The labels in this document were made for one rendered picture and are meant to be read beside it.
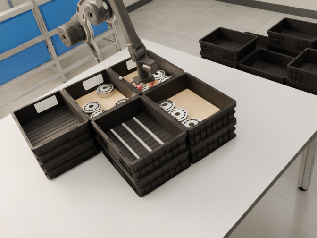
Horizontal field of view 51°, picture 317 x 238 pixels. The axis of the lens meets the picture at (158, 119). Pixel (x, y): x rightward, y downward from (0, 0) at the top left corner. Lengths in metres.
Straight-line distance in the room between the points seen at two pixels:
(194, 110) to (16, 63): 2.34
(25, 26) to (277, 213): 2.81
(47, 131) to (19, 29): 1.89
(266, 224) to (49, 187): 1.32
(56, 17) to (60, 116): 1.97
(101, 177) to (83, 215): 0.22
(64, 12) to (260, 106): 2.49
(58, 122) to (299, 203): 1.59
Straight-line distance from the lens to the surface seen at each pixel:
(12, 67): 3.67
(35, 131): 1.91
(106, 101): 1.93
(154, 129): 1.65
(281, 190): 2.44
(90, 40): 2.79
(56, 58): 3.84
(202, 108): 1.73
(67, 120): 1.89
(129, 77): 2.10
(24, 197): 1.78
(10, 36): 3.59
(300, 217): 2.33
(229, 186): 1.54
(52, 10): 3.73
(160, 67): 2.07
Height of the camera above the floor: 1.90
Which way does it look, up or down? 39 degrees down
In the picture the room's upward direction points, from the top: 11 degrees counter-clockwise
